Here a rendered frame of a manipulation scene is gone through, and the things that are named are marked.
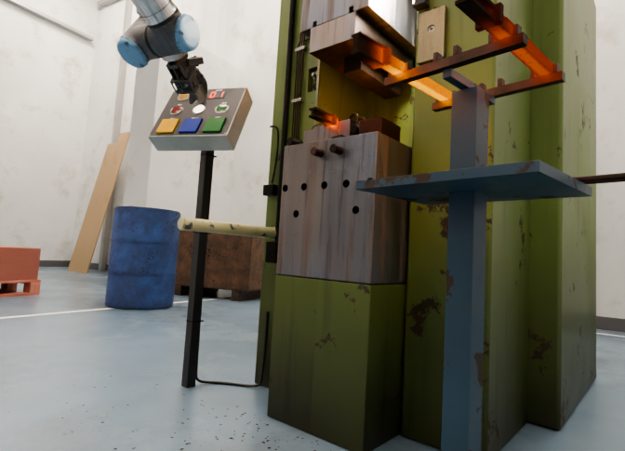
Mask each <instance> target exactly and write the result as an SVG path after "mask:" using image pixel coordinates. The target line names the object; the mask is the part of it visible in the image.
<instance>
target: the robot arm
mask: <svg viewBox="0 0 625 451"><path fill-rule="evenodd" d="M131 2H132V3H133V5H134V6H135V7H136V11H137V14H138V15H139V17H138V18H137V19H136V20H135V21H134V22H133V24H132V25H131V26H130V27H129V28H128V29H127V30H126V32H125V33H124V34H123V35H121V36H120V39H119V40H118V41H117V44H116V48H117V51H118V53H119V55H120V56H121V57H122V58H123V60H124V61H125V62H127V63H128V64H129V65H131V66H133V67H136V68H143V67H145V66H147V65H148V62H149V61H150V60H155V59H160V58H162V60H164V61H167V65H166V67H167V69H168V70H169V72H170V74H171V76H172V78H171V80H170V84H171V85H172V86H173V84H175V86H176V88H177V90H176V89H175V87H174V86H173V88H174V90H175V92H176V93H177V95H178V94H179V93H180V94H189V99H188V101H189V103H190V104H193V103H194V102H195V101H197V102H199V104H202V105H206V101H207V81H206V79H205V77H204V75H203V74H202V73H201V72H200V71H199V69H198V68H196V67H197V66H199V65H200V64H204V60H203V57H198V56H191V57H190V58H188V57H189V54H188V52H190V51H193V50H195V49H196V48H197V47H198V44H199V40H200V33H199V29H198V26H197V23H196V21H195V20H194V18H193V17H192V16H190V15H188V14H185V13H183V14H181V13H180V11H179V9H178V7H177V6H176V4H174V3H173V1H172V0H131Z"/></svg>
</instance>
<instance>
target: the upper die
mask: <svg viewBox="0 0 625 451"><path fill-rule="evenodd" d="M359 32H363V33H365V34H366V35H368V36H370V37H371V38H373V39H374V40H376V41H378V42H379V43H381V44H382V45H384V46H385V47H387V46H388V47H389V48H391V49H392V55H393V56H394V57H396V58H397V59H399V60H401V61H402V62H404V63H406V62H409V63H411V64H413V59H411V58H410V57H409V56H408V55H407V54H406V53H405V52H404V51H403V50H402V49H401V48H399V47H398V46H397V45H396V44H395V43H393V42H392V41H391V40H390V39H389V38H388V37H386V36H385V35H384V34H383V33H381V32H380V31H379V30H378V29H377V28H376V27H374V26H373V25H372V24H371V23H370V22H368V21H367V20H366V19H365V18H364V17H362V16H361V15H360V14H359V13H358V12H356V11H354V12H352V13H350V14H347V15H344V16H342V17H339V18H337V19H334V20H331V21H329V22H326V23H323V24H321V25H318V26H316V27H313V28H311V35H310V51H309V53H310V54H311V55H313V56H315V57H316V58H318V59H319V60H321V61H322V62H324V63H325V64H327V65H329V66H330V67H332V68H334V69H335V70H337V71H338V72H340V73H342V74H344V59H345V58H348V57H350V54H351V53H352V50H353V38H352V35H353V34H355V33H359ZM385 47H384V48H385ZM344 75H345V76H347V75H346V74H344ZM347 77H349V76H347ZM349 78H350V77H349ZM350 79H351V78H350ZM352 80H353V79H352ZM353 81H354V80H353ZM354 82H356V81H354ZM356 83H357V82H356ZM357 84H359V83H357ZM359 85H361V84H359ZM361 86H362V85H361ZM364 88H366V87H365V86H364ZM366 89H368V88H366ZM368 90H369V89H368ZM369 91H371V90H369Z"/></svg>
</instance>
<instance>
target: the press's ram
mask: <svg viewBox="0 0 625 451"><path fill-rule="evenodd" d="M412 3H413V0H302V14H301V29H300V32H301V33H303V34H305V35H306V36H308V37H309V38H310V35H311V28H313V27H316V26H318V25H321V24H323V23H326V22H329V21H331V20H334V19H337V18H339V17H342V16H344V15H347V14H350V13H352V12H354V11H356V12H358V13H359V14H360V15H361V16H362V17H364V18H365V19H366V20H367V21H368V22H370V23H371V24H372V25H373V26H374V27H376V28H377V29H378V30H379V31H380V32H381V33H383V34H384V35H385V36H386V37H388V38H389V39H390V40H391V41H392V42H393V43H395V44H396V45H397V46H398V47H399V48H401V49H402V50H403V51H404V52H405V53H406V54H407V55H408V56H409V57H410V58H411V59H415V58H416V43H417V18H418V11H417V10H416V9H415V8H413V7H412Z"/></svg>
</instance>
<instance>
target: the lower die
mask: <svg viewBox="0 0 625 451"><path fill-rule="evenodd" d="M355 125H356V122H355V121H353V120H351V119H348V120H343V121H341V120H339V119H337V124H336V125H334V126H324V125H321V126H315V127H314V128H313V130H308V131H304V139H303V143H308V142H314V141H319V140H325V139H331V138H332V137H335V136H337V135H343V136H346V137H347V136H350V135H353V134H352V133H351V127H352V126H355Z"/></svg>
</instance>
